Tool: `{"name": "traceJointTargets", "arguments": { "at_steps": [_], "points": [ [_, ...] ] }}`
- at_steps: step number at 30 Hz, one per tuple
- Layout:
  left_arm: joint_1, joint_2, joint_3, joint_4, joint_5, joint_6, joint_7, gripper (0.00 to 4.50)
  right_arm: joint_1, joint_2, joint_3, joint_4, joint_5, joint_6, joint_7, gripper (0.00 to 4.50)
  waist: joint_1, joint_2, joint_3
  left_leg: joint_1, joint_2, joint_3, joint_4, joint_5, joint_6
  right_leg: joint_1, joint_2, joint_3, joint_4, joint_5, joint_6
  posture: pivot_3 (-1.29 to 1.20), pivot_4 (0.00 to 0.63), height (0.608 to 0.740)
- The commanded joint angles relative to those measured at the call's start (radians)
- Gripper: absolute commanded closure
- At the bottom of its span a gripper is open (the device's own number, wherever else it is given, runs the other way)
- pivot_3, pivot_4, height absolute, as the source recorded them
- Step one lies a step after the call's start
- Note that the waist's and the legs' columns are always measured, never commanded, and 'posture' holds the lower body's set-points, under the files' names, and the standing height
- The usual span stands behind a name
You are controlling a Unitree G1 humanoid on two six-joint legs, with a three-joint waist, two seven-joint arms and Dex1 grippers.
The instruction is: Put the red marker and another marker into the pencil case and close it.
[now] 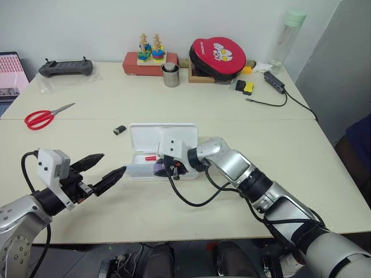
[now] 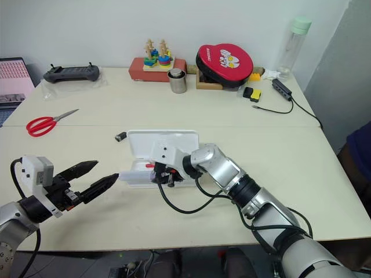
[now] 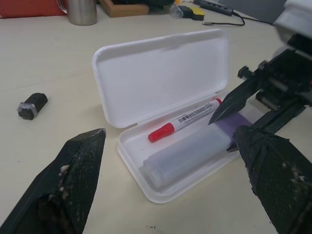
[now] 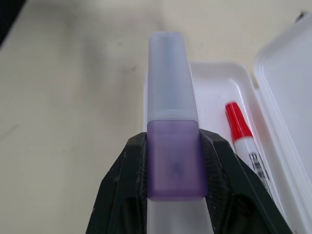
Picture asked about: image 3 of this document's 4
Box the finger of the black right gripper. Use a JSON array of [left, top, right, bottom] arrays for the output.
[[207, 75, 263, 126], [226, 98, 307, 153]]

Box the black slim USB hub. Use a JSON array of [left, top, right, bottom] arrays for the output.
[[193, 0, 235, 17]]

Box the red whiteboard marker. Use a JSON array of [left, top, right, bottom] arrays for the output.
[[148, 97, 223, 143]]

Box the purple marker with translucent cap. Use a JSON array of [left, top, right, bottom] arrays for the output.
[[138, 111, 255, 189]]

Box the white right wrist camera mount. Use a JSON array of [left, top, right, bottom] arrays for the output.
[[272, 0, 312, 51]]

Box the stainless steel mug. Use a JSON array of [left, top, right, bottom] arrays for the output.
[[56, 0, 98, 26]]

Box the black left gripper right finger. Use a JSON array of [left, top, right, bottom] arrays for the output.
[[233, 125, 312, 234]]

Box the small clear plastic bottle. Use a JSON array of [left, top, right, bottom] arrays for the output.
[[169, 2, 184, 19]]

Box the white plastic pencil case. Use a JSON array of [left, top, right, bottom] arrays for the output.
[[92, 28, 254, 204]]

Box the small black eraser block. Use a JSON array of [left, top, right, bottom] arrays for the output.
[[17, 92, 49, 121]]

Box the black and yellow block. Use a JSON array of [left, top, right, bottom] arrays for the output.
[[180, 6, 205, 21]]

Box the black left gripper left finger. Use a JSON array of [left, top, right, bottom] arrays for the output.
[[0, 128, 107, 234]]

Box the black thin cable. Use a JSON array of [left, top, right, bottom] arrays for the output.
[[202, 11, 275, 27]]

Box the red flat object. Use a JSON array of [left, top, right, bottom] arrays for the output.
[[0, 0, 68, 19]]

